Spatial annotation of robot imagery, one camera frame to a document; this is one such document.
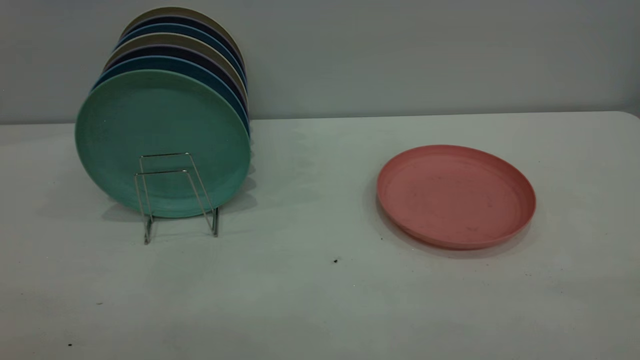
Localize blue round plastic plate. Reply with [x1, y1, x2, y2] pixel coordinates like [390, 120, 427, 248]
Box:
[91, 55, 251, 137]
[114, 23, 247, 86]

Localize pink round plastic plate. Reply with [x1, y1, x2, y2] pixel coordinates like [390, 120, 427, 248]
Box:
[376, 144, 537, 250]

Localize dark navy round plate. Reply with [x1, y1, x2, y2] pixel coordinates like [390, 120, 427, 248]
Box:
[102, 44, 249, 114]
[120, 15, 246, 76]

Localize metal wire plate rack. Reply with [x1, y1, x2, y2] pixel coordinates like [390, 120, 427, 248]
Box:
[133, 152, 221, 246]

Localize green round plastic plate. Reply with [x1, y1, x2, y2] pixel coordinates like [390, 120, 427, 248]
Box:
[75, 69, 252, 219]

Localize beige round plastic plate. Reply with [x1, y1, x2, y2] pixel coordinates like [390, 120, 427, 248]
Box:
[120, 6, 245, 66]
[103, 32, 248, 97]

